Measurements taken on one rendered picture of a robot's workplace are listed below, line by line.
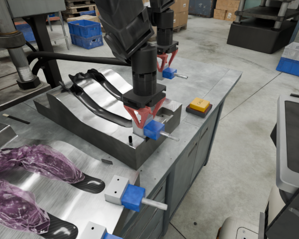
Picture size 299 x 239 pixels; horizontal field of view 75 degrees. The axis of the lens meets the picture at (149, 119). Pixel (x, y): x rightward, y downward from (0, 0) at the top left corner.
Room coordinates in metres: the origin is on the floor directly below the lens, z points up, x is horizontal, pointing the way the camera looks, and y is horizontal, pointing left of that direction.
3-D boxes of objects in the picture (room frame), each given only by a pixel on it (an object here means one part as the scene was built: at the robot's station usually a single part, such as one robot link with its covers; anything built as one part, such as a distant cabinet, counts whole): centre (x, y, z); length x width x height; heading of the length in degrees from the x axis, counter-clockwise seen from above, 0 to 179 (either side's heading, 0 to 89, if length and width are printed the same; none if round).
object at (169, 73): (0.70, -0.09, 0.93); 0.13 x 0.05 x 0.05; 55
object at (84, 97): (0.58, 0.16, 0.92); 0.35 x 0.16 x 0.09; 55
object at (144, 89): (0.42, 0.01, 1.04); 0.10 x 0.07 x 0.07; 145
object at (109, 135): (0.60, 0.17, 0.87); 0.50 x 0.26 x 0.14; 55
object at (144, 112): (0.41, 0.02, 0.97); 0.07 x 0.07 x 0.09; 55
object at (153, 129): (0.39, -0.02, 0.91); 0.13 x 0.05 x 0.05; 55
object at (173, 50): (0.74, -0.06, 0.99); 0.07 x 0.07 x 0.09; 55
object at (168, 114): (0.51, -0.05, 0.87); 0.05 x 0.05 x 0.04; 55
